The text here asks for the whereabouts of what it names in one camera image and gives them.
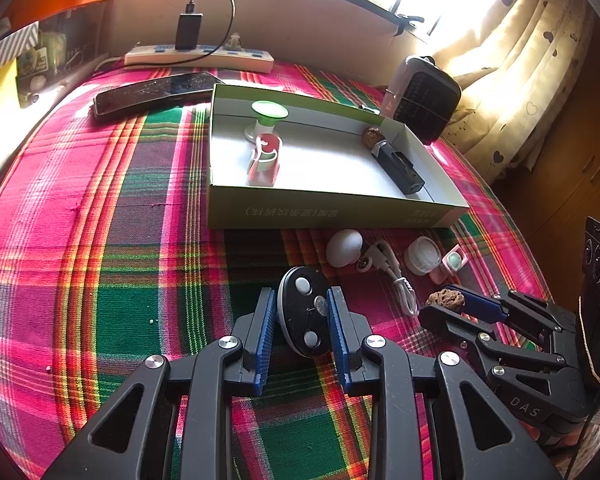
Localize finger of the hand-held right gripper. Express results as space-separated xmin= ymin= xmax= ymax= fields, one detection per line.
xmin=460 ymin=289 xmax=578 ymax=356
xmin=419 ymin=305 xmax=568 ymax=401

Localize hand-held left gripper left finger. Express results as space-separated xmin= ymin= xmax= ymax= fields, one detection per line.
xmin=42 ymin=287 xmax=278 ymax=480

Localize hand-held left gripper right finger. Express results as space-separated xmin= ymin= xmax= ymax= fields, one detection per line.
xmin=326 ymin=286 xmax=563 ymax=480

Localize black round device white buttons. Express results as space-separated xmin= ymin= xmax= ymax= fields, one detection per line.
xmin=277 ymin=266 xmax=332 ymax=358

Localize white cable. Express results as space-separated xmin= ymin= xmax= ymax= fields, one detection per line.
xmin=356 ymin=240 xmax=421 ymax=317

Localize pink and mint clip case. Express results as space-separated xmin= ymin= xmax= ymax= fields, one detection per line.
xmin=428 ymin=246 xmax=467 ymax=285

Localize small clear round jar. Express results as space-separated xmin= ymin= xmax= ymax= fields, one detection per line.
xmin=404 ymin=236 xmax=443 ymax=276

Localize white egg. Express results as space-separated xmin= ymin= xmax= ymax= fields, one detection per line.
xmin=326 ymin=229 xmax=364 ymax=267

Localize green and white cardboard box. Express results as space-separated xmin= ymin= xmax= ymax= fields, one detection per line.
xmin=207 ymin=83 xmax=471 ymax=231

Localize black rectangular device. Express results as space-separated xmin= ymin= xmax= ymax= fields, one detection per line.
xmin=371 ymin=141 xmax=426 ymax=196

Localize pink and white holder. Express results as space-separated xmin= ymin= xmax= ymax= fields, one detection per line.
xmin=246 ymin=133 xmax=284 ymax=187

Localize green and white mushroom-shaped holder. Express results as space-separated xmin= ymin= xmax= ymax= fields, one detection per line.
xmin=244 ymin=100 xmax=289 ymax=142

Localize brown wooden cabinet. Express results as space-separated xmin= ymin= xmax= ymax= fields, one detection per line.
xmin=490 ymin=30 xmax=600 ymax=271

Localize plaid cloth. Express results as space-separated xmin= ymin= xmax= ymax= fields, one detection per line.
xmin=0 ymin=57 xmax=556 ymax=480

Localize grey desk heater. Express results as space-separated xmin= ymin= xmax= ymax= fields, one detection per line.
xmin=381 ymin=55 xmax=462 ymax=145

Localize cream heart-print curtain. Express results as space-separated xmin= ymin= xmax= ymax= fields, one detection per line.
xmin=430 ymin=0 xmax=600 ymax=196

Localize black phone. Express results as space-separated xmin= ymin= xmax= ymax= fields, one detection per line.
xmin=91 ymin=71 xmax=226 ymax=122

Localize white power strip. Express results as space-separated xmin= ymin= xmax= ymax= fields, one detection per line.
xmin=124 ymin=44 xmax=275 ymax=74

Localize black window latch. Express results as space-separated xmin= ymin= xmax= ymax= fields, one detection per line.
xmin=392 ymin=12 xmax=426 ymax=38

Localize black charger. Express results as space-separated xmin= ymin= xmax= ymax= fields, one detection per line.
xmin=175 ymin=12 xmax=203 ymax=52

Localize glass case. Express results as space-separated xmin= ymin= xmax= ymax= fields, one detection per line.
xmin=17 ymin=2 xmax=108 ymax=106

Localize striped box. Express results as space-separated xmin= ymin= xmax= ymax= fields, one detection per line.
xmin=0 ymin=22 xmax=41 ymax=81

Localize yellow cord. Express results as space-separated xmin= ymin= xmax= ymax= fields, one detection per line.
xmin=577 ymin=296 xmax=600 ymax=393

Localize black charger cable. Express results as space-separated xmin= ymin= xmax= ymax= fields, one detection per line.
xmin=182 ymin=0 xmax=237 ymax=68

